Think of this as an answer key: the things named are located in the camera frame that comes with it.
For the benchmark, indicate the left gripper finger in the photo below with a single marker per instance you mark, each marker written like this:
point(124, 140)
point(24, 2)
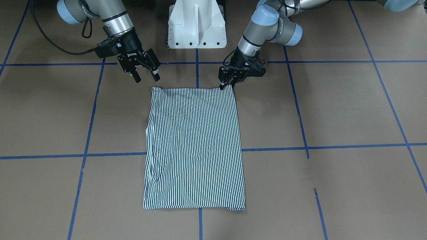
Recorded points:
point(224, 81)
point(236, 80)

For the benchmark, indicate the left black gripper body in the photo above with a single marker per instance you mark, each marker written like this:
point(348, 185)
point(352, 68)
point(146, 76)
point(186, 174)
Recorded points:
point(239, 60)

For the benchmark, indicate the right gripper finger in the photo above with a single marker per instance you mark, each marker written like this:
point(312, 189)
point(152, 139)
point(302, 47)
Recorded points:
point(135, 75)
point(155, 73)

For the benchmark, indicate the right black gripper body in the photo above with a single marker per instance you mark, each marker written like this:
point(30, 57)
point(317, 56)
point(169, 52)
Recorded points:
point(130, 44)

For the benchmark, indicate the blue white striped polo shirt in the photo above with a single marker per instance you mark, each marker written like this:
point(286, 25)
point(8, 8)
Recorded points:
point(194, 156)

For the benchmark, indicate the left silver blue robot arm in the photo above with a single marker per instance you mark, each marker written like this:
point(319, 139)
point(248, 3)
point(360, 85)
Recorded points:
point(269, 23)

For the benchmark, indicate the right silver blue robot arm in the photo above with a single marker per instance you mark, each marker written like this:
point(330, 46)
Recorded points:
point(116, 20)

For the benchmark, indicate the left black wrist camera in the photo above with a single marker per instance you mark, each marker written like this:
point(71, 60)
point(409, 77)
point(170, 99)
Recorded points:
point(255, 66)

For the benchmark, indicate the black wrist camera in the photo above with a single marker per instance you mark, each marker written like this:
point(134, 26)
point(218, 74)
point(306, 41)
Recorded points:
point(109, 47)
point(255, 66)

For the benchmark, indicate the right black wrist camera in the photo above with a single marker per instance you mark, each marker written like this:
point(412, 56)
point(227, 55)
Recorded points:
point(109, 47)

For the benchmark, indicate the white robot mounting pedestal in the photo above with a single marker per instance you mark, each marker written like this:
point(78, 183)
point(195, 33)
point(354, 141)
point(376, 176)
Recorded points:
point(196, 24)

